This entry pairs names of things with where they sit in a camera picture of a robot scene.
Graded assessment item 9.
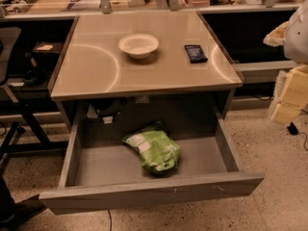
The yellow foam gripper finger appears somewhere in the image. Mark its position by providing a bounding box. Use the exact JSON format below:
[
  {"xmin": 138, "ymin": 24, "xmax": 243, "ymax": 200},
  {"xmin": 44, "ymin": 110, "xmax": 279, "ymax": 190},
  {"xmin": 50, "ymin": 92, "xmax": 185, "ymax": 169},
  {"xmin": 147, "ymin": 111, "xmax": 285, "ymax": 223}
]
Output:
[
  {"xmin": 269, "ymin": 64, "xmax": 308, "ymax": 124},
  {"xmin": 263, "ymin": 22, "xmax": 288, "ymax": 47}
]

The green rice chip bag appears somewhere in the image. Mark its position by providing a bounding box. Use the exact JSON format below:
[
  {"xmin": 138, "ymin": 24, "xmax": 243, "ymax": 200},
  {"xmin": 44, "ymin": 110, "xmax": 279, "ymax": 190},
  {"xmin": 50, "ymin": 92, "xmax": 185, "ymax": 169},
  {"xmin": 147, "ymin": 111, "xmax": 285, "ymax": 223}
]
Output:
[{"xmin": 121, "ymin": 121, "xmax": 180, "ymax": 175}]

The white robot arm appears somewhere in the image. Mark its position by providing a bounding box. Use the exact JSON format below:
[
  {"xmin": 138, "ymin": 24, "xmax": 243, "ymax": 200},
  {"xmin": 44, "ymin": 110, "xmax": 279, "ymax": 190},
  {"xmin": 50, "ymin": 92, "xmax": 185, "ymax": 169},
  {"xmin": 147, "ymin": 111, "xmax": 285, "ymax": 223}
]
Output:
[{"xmin": 263, "ymin": 0, "xmax": 308, "ymax": 124}]

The grey counter cabinet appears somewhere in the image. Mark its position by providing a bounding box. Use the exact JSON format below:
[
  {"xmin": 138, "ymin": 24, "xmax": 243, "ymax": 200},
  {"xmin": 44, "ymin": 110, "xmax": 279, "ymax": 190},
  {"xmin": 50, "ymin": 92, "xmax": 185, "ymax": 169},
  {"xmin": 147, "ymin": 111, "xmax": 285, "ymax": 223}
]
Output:
[{"xmin": 47, "ymin": 10, "xmax": 244, "ymax": 133}]

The grey open drawer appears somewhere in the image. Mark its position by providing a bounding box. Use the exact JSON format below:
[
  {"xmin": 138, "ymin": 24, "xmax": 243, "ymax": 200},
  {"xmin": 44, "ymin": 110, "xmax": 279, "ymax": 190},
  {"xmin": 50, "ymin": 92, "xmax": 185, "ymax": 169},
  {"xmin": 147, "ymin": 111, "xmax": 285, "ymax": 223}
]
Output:
[{"xmin": 40, "ymin": 106, "xmax": 264, "ymax": 215}]

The black power adapter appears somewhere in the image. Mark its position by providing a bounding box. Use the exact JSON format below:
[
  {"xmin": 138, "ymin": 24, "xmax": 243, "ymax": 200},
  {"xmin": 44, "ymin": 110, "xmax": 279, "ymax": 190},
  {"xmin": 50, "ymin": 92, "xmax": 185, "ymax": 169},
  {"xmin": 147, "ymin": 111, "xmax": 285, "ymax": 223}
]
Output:
[{"xmin": 287, "ymin": 123, "xmax": 298, "ymax": 135}]

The white bowl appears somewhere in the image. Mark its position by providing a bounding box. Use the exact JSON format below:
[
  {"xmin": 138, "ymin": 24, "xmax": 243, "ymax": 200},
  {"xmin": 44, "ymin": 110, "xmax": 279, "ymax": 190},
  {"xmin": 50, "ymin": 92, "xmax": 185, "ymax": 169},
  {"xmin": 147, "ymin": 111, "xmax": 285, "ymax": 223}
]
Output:
[{"xmin": 118, "ymin": 34, "xmax": 159, "ymax": 60}]

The black box with label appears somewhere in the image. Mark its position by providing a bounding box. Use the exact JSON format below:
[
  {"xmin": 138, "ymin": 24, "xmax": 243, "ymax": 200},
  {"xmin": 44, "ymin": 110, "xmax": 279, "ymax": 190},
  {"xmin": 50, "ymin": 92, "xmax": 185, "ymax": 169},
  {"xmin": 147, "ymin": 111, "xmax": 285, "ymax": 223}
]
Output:
[{"xmin": 32, "ymin": 41, "xmax": 64, "ymax": 69}]

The dark shoe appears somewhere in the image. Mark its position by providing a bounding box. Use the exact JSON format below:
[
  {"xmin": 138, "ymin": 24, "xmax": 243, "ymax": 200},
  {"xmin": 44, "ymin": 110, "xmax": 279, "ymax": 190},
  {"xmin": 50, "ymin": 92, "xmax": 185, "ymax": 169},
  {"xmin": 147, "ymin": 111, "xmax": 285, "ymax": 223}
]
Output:
[{"xmin": 0, "ymin": 194, "xmax": 46, "ymax": 230}]

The black floor cable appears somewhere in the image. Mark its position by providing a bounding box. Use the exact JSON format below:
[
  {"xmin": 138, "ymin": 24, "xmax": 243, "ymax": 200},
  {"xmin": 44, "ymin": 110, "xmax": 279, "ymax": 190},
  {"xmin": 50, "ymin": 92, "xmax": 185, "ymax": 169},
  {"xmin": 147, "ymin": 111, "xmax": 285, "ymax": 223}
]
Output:
[{"xmin": 107, "ymin": 209, "xmax": 114, "ymax": 231}]

